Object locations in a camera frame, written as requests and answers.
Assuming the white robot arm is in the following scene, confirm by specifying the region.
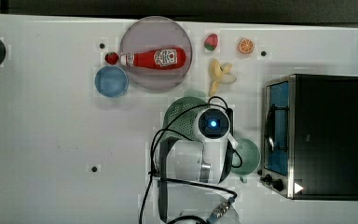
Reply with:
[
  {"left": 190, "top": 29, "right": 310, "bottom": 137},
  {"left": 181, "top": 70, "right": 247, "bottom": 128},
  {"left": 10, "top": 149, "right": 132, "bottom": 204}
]
[{"left": 158, "top": 106, "right": 238, "bottom": 221}]

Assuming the red ketchup bottle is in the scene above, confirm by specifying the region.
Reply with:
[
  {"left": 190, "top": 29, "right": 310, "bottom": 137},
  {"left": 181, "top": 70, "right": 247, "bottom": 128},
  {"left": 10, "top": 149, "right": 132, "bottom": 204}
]
[{"left": 119, "top": 47, "right": 186, "bottom": 70}]

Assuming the peeled toy banana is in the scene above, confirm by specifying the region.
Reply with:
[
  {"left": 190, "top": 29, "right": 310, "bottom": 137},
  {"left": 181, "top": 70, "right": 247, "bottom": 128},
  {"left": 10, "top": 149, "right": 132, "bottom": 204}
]
[{"left": 209, "top": 59, "right": 237, "bottom": 97}]

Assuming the blue bowl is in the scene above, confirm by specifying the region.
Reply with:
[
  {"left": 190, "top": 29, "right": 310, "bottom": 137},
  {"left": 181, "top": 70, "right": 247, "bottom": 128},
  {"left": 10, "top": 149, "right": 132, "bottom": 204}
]
[{"left": 94, "top": 66, "right": 129, "bottom": 98}]

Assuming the pink green toy peach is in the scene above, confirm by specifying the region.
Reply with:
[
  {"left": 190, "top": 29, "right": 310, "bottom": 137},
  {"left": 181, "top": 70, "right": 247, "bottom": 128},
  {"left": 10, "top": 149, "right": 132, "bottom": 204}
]
[{"left": 204, "top": 34, "right": 218, "bottom": 51}]

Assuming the green mug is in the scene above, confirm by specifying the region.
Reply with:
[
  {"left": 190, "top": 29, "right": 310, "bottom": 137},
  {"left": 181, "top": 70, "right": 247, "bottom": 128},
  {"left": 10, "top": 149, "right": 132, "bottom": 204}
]
[{"left": 231, "top": 138, "right": 261, "bottom": 183}]

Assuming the grey round plate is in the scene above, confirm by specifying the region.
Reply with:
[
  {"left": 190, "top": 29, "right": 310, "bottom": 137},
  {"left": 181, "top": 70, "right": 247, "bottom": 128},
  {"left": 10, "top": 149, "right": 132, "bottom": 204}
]
[{"left": 119, "top": 16, "right": 193, "bottom": 91}]

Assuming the red toy strawberry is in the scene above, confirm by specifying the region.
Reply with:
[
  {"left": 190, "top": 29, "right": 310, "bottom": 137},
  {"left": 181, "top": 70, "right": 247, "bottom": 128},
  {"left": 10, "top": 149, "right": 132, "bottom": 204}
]
[{"left": 104, "top": 52, "right": 118, "bottom": 65}]

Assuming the toy orange slice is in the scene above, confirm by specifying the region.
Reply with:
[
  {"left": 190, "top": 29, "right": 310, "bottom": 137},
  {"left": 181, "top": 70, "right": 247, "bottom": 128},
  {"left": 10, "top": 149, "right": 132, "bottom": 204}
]
[{"left": 238, "top": 38, "right": 255, "bottom": 54}]

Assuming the silver toaster oven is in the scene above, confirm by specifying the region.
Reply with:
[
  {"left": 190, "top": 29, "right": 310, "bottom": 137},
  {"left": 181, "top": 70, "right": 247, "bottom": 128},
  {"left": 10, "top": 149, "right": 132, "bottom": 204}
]
[{"left": 257, "top": 74, "right": 358, "bottom": 201}]

